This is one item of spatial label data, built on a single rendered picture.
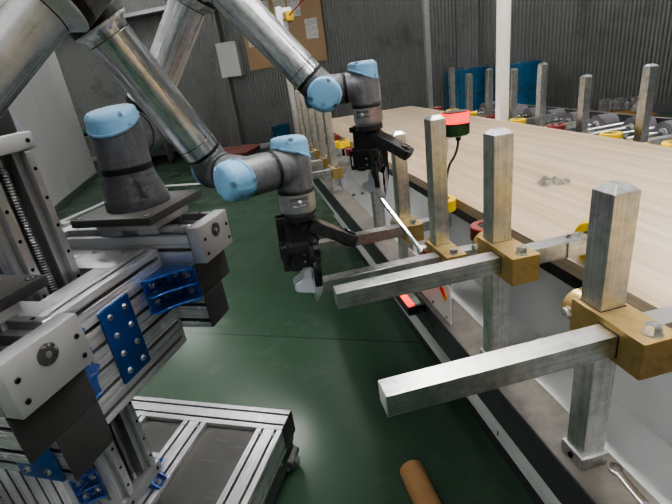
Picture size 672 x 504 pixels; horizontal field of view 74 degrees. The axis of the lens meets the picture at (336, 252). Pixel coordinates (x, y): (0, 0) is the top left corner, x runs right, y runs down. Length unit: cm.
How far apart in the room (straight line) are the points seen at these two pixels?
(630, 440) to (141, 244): 109
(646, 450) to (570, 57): 725
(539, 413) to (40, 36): 92
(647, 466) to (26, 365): 97
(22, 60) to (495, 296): 80
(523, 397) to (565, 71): 725
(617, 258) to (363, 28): 749
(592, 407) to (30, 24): 88
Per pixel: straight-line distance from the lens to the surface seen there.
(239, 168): 81
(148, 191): 114
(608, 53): 806
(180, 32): 122
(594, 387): 72
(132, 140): 114
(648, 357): 61
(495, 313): 90
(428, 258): 103
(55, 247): 111
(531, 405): 89
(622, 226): 61
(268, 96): 851
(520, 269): 78
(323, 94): 102
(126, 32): 88
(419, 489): 155
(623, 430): 101
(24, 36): 70
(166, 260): 114
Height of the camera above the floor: 130
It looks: 23 degrees down
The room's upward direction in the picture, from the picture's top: 8 degrees counter-clockwise
